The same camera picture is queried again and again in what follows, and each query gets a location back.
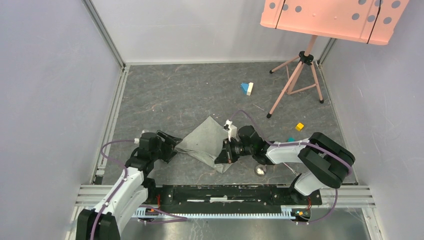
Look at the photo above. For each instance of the grey cloth napkin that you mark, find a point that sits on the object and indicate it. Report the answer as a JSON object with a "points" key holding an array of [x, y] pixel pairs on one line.
{"points": [[205, 144]]}

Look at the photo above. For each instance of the silver spoon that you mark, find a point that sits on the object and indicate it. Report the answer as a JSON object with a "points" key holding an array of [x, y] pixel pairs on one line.
{"points": [[260, 170]]}

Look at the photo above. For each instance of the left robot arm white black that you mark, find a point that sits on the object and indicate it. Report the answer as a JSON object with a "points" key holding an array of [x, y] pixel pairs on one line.
{"points": [[108, 218]]}

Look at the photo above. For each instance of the pink music stand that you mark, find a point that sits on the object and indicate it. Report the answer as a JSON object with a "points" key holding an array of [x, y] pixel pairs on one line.
{"points": [[364, 21]]}

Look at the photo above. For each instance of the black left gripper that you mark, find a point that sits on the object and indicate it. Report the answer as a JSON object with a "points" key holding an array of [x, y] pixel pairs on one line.
{"points": [[169, 153]]}

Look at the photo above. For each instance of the blue and white block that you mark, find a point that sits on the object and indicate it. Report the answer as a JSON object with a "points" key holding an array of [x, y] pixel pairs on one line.
{"points": [[247, 88]]}

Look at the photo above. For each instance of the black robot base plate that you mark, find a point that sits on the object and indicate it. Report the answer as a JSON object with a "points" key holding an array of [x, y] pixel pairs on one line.
{"points": [[228, 199]]}

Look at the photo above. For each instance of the yellow cube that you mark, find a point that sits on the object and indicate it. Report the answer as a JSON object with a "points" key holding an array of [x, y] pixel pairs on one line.
{"points": [[300, 126]]}

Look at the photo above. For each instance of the silver fork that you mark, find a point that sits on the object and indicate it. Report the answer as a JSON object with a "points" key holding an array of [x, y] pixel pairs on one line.
{"points": [[291, 169]]}

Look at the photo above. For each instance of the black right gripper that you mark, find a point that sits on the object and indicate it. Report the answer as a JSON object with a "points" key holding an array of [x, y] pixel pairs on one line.
{"points": [[226, 155]]}

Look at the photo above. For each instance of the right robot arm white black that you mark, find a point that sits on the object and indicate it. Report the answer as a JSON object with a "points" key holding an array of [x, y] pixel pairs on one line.
{"points": [[327, 162]]}

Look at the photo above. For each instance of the white slotted cable duct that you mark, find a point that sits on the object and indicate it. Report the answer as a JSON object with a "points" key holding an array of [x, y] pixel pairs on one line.
{"points": [[283, 213]]}

